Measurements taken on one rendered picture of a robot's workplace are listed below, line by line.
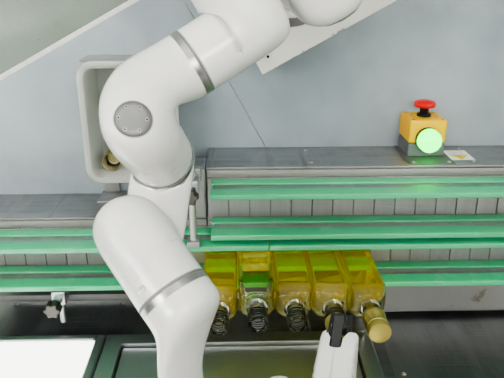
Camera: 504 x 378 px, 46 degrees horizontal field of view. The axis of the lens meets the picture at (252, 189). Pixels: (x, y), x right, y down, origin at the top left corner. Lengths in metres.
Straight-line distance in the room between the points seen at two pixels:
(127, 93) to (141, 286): 0.21
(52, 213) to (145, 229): 0.53
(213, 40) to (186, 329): 0.33
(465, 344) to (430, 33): 0.58
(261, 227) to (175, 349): 0.45
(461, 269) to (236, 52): 0.65
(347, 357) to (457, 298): 0.53
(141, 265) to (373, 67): 0.69
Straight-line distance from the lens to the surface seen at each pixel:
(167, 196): 0.78
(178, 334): 0.64
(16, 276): 1.18
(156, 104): 0.68
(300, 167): 1.07
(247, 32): 0.73
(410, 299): 1.23
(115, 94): 0.69
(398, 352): 1.15
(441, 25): 1.20
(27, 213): 1.19
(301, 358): 1.05
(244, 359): 1.05
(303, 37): 1.07
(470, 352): 1.19
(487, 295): 1.28
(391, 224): 1.10
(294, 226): 1.06
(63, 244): 1.09
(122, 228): 0.66
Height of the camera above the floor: 1.89
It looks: 69 degrees down
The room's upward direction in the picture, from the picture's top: 176 degrees clockwise
